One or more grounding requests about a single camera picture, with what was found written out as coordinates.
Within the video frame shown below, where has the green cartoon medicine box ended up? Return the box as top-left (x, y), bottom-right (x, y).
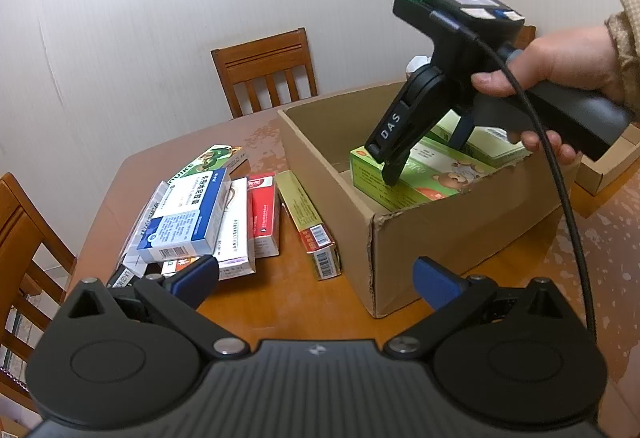
top-left (167, 144), bottom-right (249, 189)

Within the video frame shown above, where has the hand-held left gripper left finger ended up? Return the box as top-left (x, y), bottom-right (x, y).
top-left (62, 254), bottom-right (251, 362)

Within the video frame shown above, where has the wooden desktop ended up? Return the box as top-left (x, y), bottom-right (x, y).
top-left (64, 80), bottom-right (640, 424)

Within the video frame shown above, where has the large light green medicine box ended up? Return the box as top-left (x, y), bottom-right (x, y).
top-left (430, 123), bottom-right (532, 169)

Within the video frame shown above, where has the red gold medicine box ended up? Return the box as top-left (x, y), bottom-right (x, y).
top-left (276, 170), bottom-right (343, 280)

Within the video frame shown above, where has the cardboard lid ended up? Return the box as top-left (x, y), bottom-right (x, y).
top-left (575, 123), bottom-right (640, 197)

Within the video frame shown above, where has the brown cardboard box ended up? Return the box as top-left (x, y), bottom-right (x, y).
top-left (277, 82), bottom-right (584, 319)

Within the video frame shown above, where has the black cable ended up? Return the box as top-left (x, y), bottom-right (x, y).
top-left (429, 10), bottom-right (599, 355)

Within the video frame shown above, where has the black white medicine box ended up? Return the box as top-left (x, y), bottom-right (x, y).
top-left (107, 265), bottom-right (139, 289)

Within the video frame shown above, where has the person's right hand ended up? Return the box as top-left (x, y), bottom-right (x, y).
top-left (472, 24), bottom-right (627, 167)

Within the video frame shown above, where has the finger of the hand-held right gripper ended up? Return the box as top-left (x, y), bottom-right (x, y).
top-left (451, 112), bottom-right (477, 151)
top-left (381, 149), bottom-right (417, 187)

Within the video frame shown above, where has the green bear print medicine box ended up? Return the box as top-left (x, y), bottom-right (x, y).
top-left (349, 138), bottom-right (501, 213)

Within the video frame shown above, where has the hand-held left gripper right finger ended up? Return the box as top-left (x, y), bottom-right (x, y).
top-left (383, 256), bottom-right (574, 362)

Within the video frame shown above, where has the white text printed medicine box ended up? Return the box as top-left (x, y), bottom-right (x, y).
top-left (120, 180), bottom-right (171, 269)

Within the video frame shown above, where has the white orange medicine box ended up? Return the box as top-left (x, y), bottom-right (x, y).
top-left (215, 177), bottom-right (257, 277)

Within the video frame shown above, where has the person's right forearm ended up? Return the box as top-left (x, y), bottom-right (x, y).
top-left (602, 0), bottom-right (640, 123)

